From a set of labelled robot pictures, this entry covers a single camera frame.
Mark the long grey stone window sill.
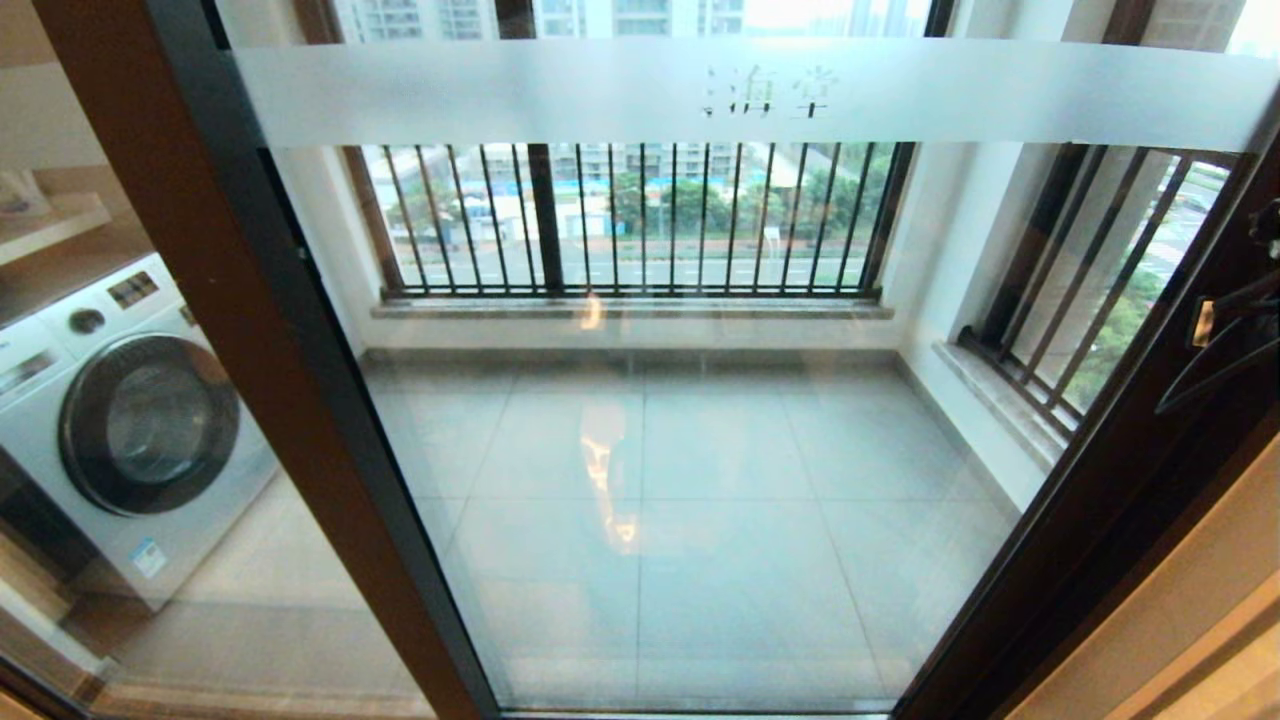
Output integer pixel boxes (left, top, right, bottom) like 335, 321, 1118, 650
370, 295, 896, 321

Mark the black cable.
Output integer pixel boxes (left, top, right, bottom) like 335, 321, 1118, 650
1155, 320, 1280, 417

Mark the narrow dark window frame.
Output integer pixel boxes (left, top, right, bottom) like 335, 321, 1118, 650
980, 0, 1171, 346

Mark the long black window railing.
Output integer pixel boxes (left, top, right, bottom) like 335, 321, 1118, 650
355, 140, 916, 301

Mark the short grey stone window sill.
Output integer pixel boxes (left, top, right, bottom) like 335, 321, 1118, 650
932, 338, 1071, 473

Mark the brown sliding door with lock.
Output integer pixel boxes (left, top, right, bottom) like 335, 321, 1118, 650
210, 0, 1280, 720

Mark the short black window railing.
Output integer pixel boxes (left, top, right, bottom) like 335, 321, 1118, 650
958, 145, 1241, 441

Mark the brown glass door without lock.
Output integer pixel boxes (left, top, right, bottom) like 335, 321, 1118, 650
0, 0, 501, 720

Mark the silver front-load washing machine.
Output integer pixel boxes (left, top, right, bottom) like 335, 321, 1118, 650
0, 250, 281, 613

